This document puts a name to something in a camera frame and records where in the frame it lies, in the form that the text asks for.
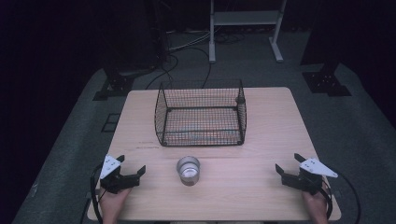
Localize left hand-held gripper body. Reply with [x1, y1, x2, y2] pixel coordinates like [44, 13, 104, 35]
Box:
[98, 154, 135, 195]

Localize thick black right gripper cable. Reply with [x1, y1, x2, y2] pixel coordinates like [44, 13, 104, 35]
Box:
[320, 179, 334, 220]

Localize thin black right gripper cable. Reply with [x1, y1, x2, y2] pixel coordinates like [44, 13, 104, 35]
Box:
[336, 171, 362, 224]

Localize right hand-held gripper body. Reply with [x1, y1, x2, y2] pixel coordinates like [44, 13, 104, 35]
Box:
[287, 157, 339, 196]

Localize black floor frame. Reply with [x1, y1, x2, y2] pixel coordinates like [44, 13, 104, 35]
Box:
[100, 113, 121, 133]

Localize metal cup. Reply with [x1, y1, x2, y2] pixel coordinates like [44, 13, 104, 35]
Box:
[176, 155, 201, 187]

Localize white metal table frame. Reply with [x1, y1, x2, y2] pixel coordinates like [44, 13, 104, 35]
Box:
[208, 0, 288, 64]

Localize person's left hand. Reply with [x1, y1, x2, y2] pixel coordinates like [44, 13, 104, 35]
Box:
[98, 187, 133, 224]

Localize coiled black floor cable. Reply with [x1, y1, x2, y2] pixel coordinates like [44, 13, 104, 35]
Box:
[214, 32, 247, 45]

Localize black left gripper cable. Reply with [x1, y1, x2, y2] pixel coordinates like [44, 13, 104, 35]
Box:
[89, 162, 106, 224]

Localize person's right hand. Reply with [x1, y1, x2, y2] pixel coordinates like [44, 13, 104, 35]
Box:
[301, 189, 331, 224]

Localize white floor cables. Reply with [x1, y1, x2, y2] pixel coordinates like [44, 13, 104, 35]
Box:
[166, 29, 216, 53]

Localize black wire mesh basket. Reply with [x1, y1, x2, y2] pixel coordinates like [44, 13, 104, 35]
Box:
[154, 79, 248, 147]

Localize dark metal stand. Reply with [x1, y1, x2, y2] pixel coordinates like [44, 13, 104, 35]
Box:
[92, 59, 157, 102]
[300, 59, 353, 97]

